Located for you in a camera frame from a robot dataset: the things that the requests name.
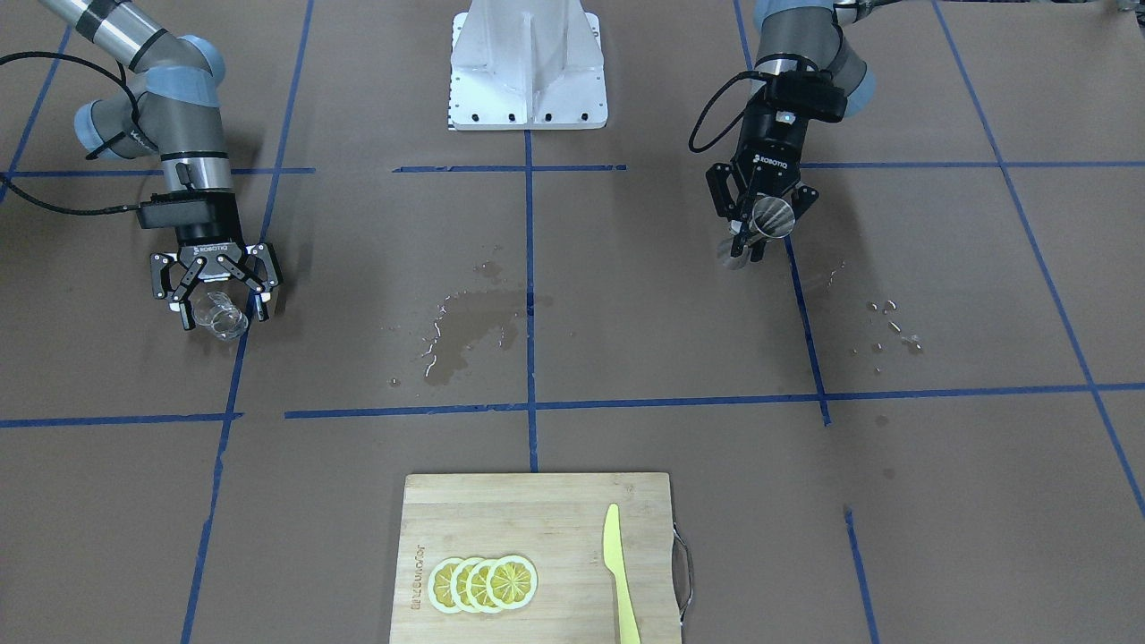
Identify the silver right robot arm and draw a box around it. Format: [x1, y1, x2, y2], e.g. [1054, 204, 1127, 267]
[47, 1, 281, 330]

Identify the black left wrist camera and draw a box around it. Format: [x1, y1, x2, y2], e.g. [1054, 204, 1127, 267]
[765, 70, 848, 123]

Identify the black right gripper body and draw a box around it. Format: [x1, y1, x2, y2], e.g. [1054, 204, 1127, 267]
[174, 215, 246, 278]

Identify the steel jigger cup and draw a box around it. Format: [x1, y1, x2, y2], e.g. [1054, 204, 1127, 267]
[718, 196, 796, 270]

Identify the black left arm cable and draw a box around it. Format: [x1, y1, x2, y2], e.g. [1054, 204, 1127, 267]
[687, 70, 769, 154]

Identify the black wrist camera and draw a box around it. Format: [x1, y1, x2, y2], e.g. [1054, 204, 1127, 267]
[139, 191, 240, 231]
[765, 70, 848, 123]

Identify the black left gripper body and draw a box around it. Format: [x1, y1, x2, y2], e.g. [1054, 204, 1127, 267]
[732, 113, 810, 199]

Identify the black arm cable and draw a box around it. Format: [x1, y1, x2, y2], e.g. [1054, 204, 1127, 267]
[687, 70, 769, 154]
[0, 52, 148, 217]

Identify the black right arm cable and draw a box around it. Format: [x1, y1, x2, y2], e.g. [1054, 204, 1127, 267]
[0, 52, 148, 217]

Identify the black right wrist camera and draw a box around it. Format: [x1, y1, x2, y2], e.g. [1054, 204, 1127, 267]
[139, 191, 240, 231]

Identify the bamboo cutting board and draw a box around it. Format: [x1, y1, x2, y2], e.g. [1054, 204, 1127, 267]
[389, 472, 684, 643]

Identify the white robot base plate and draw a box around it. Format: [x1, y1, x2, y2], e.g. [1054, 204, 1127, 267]
[447, 1, 609, 131]

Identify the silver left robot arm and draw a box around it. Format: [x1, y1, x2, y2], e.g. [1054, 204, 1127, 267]
[705, 1, 879, 269]

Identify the clear glass measuring cup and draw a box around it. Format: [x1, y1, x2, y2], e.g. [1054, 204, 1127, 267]
[190, 289, 248, 341]

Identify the yellow plastic knife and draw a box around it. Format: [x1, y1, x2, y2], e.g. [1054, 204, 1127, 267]
[602, 503, 641, 643]

